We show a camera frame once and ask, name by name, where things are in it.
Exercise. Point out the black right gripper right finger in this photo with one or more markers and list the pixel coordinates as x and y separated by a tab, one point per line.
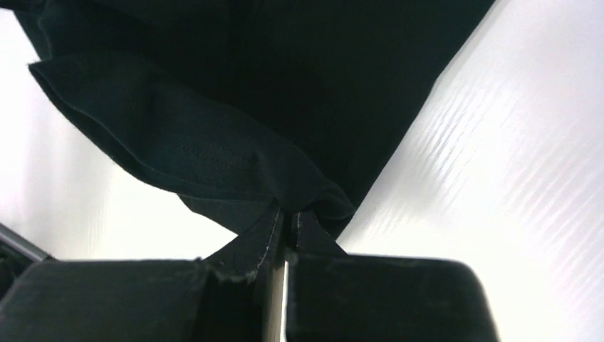
336	296

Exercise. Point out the black t-shirt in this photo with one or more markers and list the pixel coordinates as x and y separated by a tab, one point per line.
233	105

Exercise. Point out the aluminium frame rail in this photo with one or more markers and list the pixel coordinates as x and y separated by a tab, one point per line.
16	244

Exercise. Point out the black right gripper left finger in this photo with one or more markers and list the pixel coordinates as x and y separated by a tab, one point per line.
233	295

